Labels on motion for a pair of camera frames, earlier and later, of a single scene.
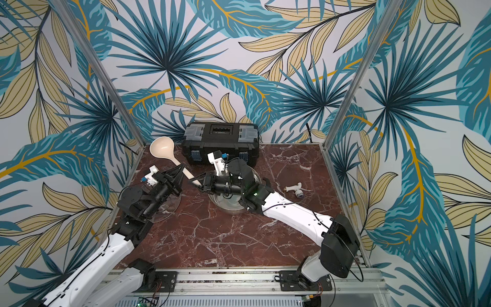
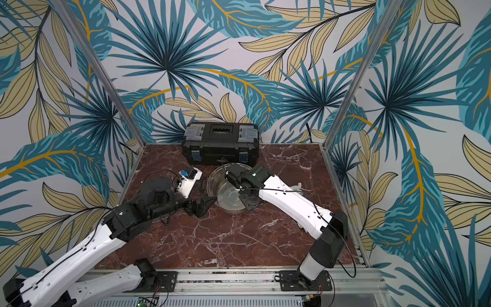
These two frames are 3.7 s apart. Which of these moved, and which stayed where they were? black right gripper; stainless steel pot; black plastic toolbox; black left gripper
Moved: black right gripper; black left gripper
Stayed: black plastic toolbox; stainless steel pot
